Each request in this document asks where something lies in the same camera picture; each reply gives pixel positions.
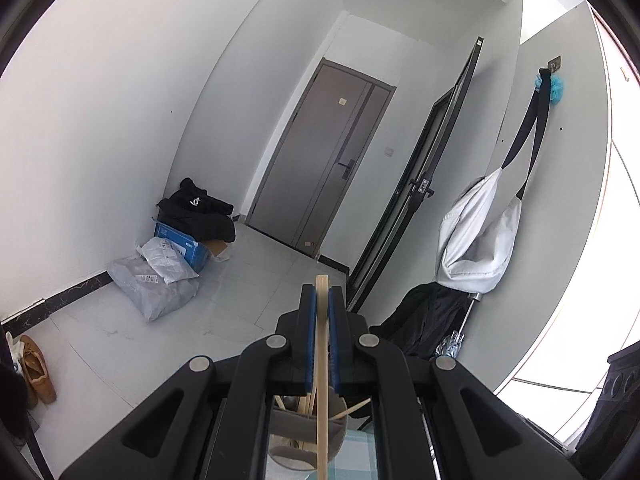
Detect white parcel bag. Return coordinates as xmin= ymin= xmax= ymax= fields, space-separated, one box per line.
xmin=136 ymin=236 xmax=200 ymax=286

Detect white shoulder bag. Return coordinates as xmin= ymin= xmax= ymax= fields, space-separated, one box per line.
xmin=435 ymin=67 xmax=553 ymax=295

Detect grey entrance door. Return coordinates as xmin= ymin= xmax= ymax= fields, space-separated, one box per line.
xmin=245 ymin=58 xmax=397 ymax=261

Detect white sock bundle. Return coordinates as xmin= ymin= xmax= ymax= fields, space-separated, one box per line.
xmin=5 ymin=332 xmax=25 ymax=376

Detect bright window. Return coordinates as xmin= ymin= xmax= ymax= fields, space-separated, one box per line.
xmin=492 ymin=5 xmax=640 ymax=451

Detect brown shoe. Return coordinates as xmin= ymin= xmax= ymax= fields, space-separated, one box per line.
xmin=19 ymin=335 xmax=57 ymax=405

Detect black clothes pile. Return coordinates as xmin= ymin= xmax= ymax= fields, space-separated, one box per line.
xmin=156 ymin=177 xmax=237 ymax=243

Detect blue cardboard box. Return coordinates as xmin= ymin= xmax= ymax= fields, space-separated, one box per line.
xmin=152 ymin=217 xmax=211 ymax=272

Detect white oval utensil holder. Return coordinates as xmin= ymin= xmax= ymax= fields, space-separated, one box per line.
xmin=265 ymin=394 xmax=349 ymax=480

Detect blue bath pouf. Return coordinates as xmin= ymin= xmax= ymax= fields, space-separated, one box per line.
xmin=534 ymin=74 xmax=563 ymax=106

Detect black backpack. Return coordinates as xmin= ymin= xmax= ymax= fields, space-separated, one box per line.
xmin=370 ymin=282 xmax=473 ymax=361

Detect black framed door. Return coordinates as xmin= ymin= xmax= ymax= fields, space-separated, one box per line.
xmin=345 ymin=37 xmax=485 ymax=313

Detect grey parcel bag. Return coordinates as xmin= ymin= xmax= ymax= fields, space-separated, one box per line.
xmin=106 ymin=255 xmax=200 ymax=323

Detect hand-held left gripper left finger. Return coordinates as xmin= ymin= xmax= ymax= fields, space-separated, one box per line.
xmin=57 ymin=282 xmax=319 ymax=480

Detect teal checked tablecloth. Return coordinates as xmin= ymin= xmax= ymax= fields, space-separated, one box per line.
xmin=327 ymin=430 xmax=376 ymax=480

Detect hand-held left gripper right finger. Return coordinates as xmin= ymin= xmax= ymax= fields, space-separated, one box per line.
xmin=327 ymin=285 xmax=583 ymax=480

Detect silver folded umbrella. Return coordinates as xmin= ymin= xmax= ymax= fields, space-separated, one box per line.
xmin=435 ymin=292 xmax=483 ymax=361

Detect black carved cabinet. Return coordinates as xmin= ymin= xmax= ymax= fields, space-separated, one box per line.
xmin=570 ymin=340 xmax=640 ymax=480

